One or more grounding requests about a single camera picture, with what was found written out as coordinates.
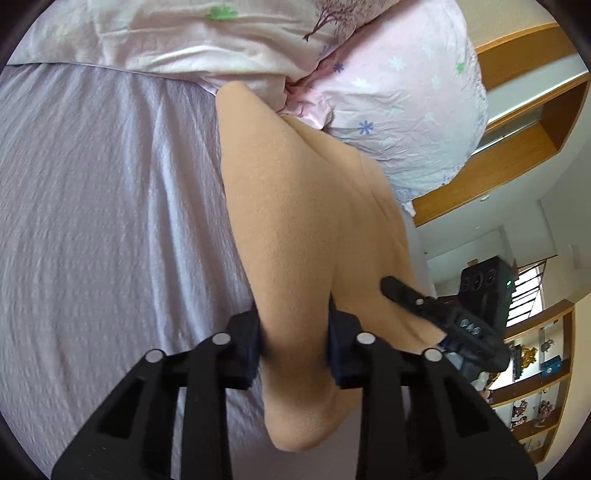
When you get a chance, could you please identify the window with railing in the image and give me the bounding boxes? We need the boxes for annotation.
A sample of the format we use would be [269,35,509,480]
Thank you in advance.
[505,256,552,326]

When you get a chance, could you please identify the wooden bed headboard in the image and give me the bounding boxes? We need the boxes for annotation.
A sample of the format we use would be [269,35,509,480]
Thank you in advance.
[412,22,591,228]

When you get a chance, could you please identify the pink floral quilt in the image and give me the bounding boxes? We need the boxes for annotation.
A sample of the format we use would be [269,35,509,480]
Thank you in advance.
[7,0,409,131]

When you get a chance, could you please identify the pink floral pillow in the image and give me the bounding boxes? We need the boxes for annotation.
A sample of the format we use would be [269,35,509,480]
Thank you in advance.
[281,0,490,217]

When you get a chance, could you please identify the lavender bed sheet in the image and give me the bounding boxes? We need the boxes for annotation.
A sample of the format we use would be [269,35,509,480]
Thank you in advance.
[0,62,363,480]

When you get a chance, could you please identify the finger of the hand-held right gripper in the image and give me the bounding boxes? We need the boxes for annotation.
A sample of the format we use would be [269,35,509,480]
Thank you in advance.
[380,275,451,334]

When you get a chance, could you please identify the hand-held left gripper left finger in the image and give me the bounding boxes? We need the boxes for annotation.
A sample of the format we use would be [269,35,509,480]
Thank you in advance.
[51,308,265,480]

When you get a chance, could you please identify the wooden display shelf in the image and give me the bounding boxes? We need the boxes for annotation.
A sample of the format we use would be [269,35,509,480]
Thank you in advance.
[480,299,577,464]

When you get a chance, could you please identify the tan fleece garment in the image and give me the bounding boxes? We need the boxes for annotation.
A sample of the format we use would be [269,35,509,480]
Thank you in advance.
[216,82,448,453]

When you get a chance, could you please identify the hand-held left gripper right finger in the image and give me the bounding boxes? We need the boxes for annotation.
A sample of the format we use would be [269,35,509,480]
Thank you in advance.
[328,299,540,480]

